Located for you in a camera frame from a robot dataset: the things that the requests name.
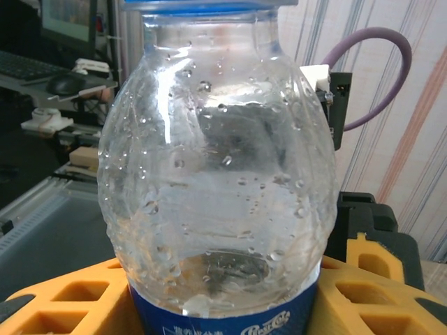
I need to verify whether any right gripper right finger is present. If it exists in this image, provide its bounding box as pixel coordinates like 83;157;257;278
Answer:
303;255;447;335

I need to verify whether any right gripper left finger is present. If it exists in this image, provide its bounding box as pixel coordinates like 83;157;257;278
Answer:
0;257;146;335

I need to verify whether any Pepsi label clear bottle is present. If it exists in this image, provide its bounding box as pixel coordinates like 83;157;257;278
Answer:
96;0;339;335

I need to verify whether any beige block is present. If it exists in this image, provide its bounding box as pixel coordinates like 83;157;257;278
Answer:
68;145;102;167

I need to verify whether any white plastic device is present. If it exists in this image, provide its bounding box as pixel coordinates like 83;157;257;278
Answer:
20;107;75;133
74;58;112;75

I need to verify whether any grey desk tray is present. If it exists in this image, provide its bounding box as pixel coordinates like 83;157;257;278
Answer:
0;68;119;104

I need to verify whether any black computer mouse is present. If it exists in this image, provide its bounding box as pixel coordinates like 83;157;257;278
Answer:
46;72;88;97

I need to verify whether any black keyboard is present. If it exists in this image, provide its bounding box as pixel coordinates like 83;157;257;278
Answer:
0;50;69;87

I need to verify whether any computer monitor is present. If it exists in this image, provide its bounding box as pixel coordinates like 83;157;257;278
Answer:
41;0;97;59

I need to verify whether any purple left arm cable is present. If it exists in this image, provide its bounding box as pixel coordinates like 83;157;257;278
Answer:
320;27;413;133

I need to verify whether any grey slotted cable duct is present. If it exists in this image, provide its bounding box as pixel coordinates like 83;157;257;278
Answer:
0;195;53;261

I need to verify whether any wide aluminium base rail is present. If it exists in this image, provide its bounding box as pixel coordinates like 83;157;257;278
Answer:
0;167;104;224

